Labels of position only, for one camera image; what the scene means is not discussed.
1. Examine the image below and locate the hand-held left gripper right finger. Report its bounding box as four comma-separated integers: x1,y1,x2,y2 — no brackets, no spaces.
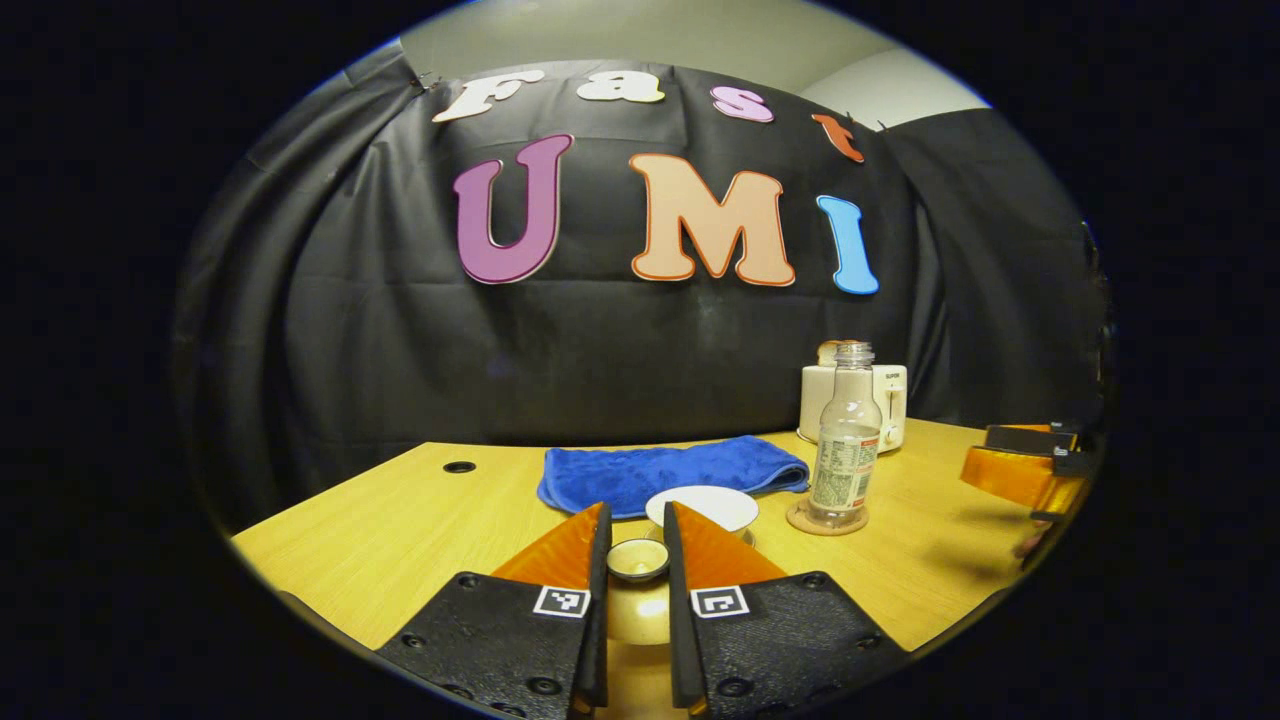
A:
663,502,911,720

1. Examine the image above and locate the blue towel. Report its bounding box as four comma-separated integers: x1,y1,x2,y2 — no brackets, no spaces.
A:
537,435,811,519

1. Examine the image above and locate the white toaster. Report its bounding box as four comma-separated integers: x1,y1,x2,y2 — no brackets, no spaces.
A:
797,362,909,453

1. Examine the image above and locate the clear water bottle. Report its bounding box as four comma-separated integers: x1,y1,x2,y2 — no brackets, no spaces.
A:
808,340,883,529

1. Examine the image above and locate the round wooden coaster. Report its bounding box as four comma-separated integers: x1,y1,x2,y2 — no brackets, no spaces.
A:
786,497,871,537

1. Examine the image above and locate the yellow teacup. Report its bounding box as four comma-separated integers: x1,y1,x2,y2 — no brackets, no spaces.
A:
645,486,761,547

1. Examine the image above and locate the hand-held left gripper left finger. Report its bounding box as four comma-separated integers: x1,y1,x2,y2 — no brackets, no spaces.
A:
375,502,613,720

